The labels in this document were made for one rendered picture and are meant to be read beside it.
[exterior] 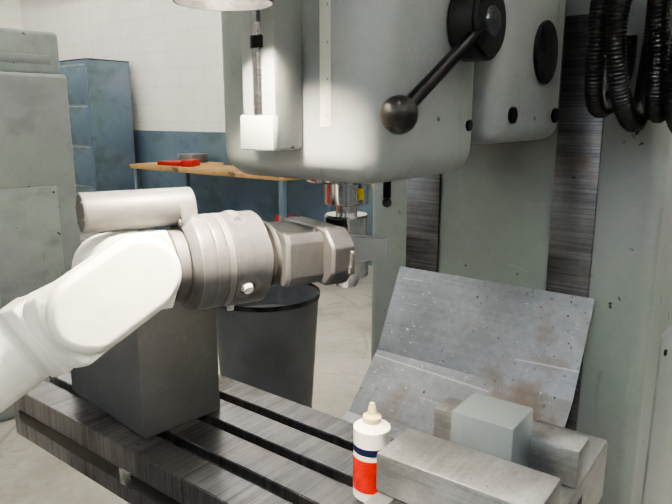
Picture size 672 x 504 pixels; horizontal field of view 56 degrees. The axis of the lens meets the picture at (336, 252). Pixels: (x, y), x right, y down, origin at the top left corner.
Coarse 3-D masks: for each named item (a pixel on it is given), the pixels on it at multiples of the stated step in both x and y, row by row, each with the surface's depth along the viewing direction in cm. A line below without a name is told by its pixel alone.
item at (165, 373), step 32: (160, 320) 80; (192, 320) 83; (128, 352) 80; (160, 352) 81; (192, 352) 84; (96, 384) 89; (128, 384) 82; (160, 384) 81; (192, 384) 85; (128, 416) 83; (160, 416) 82; (192, 416) 86
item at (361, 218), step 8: (328, 216) 64; (336, 216) 64; (344, 216) 64; (352, 216) 64; (360, 216) 64; (368, 216) 65; (336, 224) 64; (344, 224) 64; (352, 224) 64; (360, 224) 64
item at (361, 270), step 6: (348, 228) 64; (354, 228) 64; (360, 228) 64; (366, 228) 65; (354, 234) 64; (360, 234) 64; (366, 234) 65; (360, 264) 65; (366, 264) 66; (360, 270) 65; (366, 270) 66; (354, 276) 65; (360, 276) 65
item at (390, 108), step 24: (456, 0) 56; (480, 0) 55; (456, 24) 56; (480, 24) 56; (504, 24) 60; (456, 48) 54; (480, 48) 57; (432, 72) 51; (408, 96) 49; (384, 120) 48; (408, 120) 47
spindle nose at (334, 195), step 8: (328, 184) 64; (360, 184) 63; (368, 184) 64; (328, 192) 64; (336, 192) 63; (344, 192) 63; (352, 192) 63; (368, 192) 64; (328, 200) 64; (336, 200) 63; (344, 200) 63; (352, 200) 63; (360, 200) 63; (368, 200) 65
